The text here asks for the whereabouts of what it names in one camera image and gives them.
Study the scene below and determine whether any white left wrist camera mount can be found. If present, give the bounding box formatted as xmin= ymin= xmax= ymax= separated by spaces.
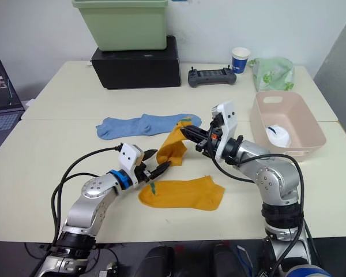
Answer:
xmin=117 ymin=143 xmax=145 ymax=186

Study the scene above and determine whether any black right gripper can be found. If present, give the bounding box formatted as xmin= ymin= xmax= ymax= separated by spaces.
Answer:
xmin=179 ymin=125 xmax=220 ymax=159

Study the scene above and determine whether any green and white plastic bag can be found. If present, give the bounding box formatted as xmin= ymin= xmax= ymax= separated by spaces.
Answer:
xmin=246 ymin=57 xmax=296 ymax=93

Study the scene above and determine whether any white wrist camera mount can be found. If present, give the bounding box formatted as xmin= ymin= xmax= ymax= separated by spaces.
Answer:
xmin=117 ymin=143 xmax=145 ymax=186
xmin=210 ymin=100 xmax=239 ymax=162

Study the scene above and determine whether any grey partition panel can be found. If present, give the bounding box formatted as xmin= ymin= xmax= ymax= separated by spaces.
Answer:
xmin=313 ymin=8 xmax=346 ymax=129

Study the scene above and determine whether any blue and grey rounded object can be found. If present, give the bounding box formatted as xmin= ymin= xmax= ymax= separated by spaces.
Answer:
xmin=285 ymin=263 xmax=336 ymax=277

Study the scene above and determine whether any green plastic bin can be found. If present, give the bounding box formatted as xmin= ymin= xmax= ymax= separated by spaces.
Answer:
xmin=72 ymin=0 xmax=169 ymax=53

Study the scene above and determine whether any blue ankle sock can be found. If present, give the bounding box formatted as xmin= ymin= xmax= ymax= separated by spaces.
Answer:
xmin=95 ymin=116 xmax=151 ymax=141
xmin=140 ymin=113 xmax=203 ymax=136

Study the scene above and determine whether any grey handheld controller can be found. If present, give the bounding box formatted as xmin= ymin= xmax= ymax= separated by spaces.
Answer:
xmin=187 ymin=67 xmax=238 ymax=88

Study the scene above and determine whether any folded white sock pair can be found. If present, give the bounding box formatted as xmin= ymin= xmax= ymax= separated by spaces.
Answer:
xmin=265 ymin=123 xmax=292 ymax=148

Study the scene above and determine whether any blue and white paper cup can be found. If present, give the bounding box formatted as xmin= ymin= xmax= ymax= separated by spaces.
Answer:
xmin=231 ymin=47 xmax=251 ymax=76

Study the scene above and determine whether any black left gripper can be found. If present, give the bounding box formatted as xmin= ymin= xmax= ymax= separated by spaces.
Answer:
xmin=134 ymin=149 xmax=172 ymax=185

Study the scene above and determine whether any yellow ankle sock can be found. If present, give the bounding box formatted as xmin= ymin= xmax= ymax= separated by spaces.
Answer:
xmin=156 ymin=121 xmax=189 ymax=167
xmin=137 ymin=175 xmax=226 ymax=212

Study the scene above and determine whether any dark rounded shape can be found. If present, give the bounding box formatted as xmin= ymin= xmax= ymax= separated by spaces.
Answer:
xmin=142 ymin=244 xmax=175 ymax=277

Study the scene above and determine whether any pink plastic container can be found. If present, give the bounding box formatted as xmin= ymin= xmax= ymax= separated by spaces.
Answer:
xmin=249 ymin=91 xmax=328 ymax=163

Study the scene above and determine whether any black box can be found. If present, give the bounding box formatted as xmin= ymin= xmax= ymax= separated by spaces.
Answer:
xmin=91 ymin=35 xmax=182 ymax=90

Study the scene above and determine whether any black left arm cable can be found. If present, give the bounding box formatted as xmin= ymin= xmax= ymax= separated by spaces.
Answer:
xmin=51 ymin=145 xmax=123 ymax=246

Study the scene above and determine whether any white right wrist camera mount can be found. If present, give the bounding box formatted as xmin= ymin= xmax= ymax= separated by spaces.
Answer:
xmin=210 ymin=100 xmax=239 ymax=162

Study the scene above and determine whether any dark laptop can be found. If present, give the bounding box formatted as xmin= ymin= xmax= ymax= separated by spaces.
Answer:
xmin=0 ymin=59 xmax=25 ymax=153

